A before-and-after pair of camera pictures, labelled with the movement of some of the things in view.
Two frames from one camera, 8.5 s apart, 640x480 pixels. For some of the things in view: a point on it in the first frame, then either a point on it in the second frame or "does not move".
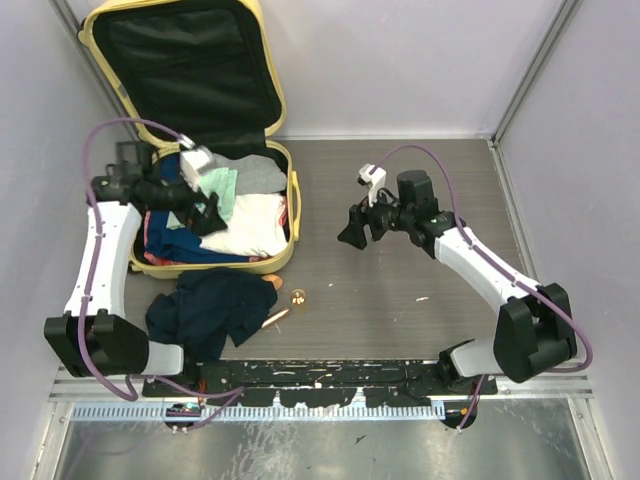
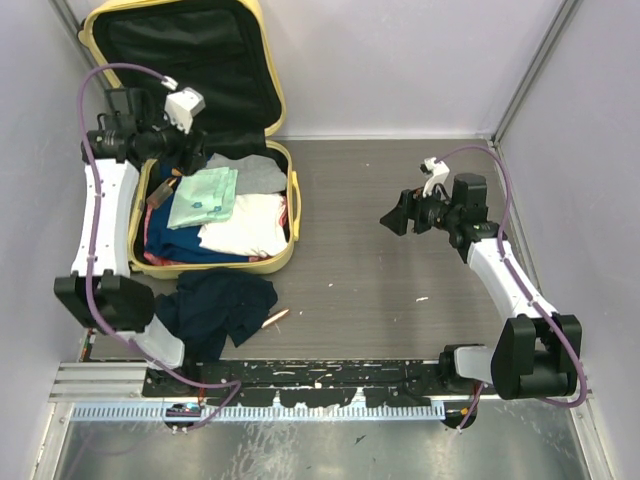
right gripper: x=360 y=215 → x=411 y=205
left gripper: x=202 y=223 → x=189 y=161
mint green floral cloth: x=223 y=183 does not move
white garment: x=253 y=227 does not move
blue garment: x=181 y=245 does not move
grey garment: x=256 y=174 does not move
